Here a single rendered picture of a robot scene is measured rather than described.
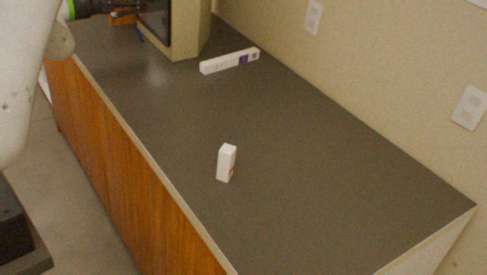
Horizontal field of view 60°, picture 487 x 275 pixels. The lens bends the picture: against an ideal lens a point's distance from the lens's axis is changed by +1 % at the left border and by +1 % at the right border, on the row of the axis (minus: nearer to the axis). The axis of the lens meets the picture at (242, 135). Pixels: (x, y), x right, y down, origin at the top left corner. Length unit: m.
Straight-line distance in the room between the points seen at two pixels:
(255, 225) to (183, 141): 0.36
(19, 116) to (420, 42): 1.03
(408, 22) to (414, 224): 0.57
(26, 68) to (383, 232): 0.86
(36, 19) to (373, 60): 0.99
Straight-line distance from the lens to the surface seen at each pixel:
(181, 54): 1.64
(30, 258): 1.02
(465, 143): 1.33
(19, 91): 0.81
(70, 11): 1.48
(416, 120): 1.39
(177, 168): 1.16
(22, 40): 0.85
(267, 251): 1.00
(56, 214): 2.37
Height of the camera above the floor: 1.73
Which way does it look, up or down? 38 degrees down
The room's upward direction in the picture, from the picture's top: 8 degrees clockwise
